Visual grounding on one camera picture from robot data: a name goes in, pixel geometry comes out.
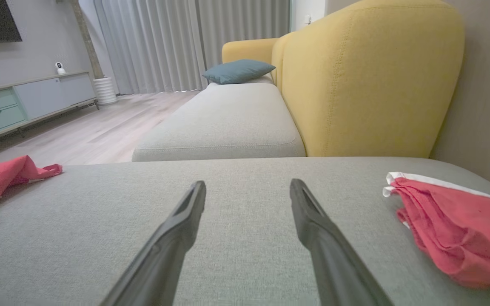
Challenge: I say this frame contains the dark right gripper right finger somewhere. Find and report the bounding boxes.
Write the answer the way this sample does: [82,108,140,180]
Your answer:
[289,178,394,306]

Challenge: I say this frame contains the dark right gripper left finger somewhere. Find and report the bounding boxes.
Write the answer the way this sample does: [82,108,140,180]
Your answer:
[100,180,207,306]

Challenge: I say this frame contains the red white sports shorts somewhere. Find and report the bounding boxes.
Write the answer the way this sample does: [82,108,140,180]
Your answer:
[382,171,490,296]

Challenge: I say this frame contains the large grey sofa ottoman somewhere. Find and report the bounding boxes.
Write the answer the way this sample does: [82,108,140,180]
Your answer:
[0,156,490,306]

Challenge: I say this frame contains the grey sofa seat cushion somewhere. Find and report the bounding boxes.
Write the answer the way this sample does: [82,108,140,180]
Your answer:
[132,76,306,162]

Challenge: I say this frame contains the white ribbed plant pot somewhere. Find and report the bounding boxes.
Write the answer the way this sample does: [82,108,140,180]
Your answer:
[93,76,118,105]

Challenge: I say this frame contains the yellow sofa backrest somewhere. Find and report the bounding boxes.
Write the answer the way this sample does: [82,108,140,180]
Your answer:
[222,0,466,159]

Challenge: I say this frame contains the teal throw pillow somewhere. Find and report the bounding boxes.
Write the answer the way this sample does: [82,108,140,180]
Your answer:
[202,59,276,85]

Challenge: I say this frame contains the grey green tv cabinet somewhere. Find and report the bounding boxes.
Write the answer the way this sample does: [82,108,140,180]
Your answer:
[0,71,100,148]

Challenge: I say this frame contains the grey pleated curtain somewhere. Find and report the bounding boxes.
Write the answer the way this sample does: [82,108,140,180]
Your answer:
[94,0,291,95]

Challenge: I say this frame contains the green potted plant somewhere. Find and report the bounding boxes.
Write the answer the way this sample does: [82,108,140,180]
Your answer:
[71,0,104,79]

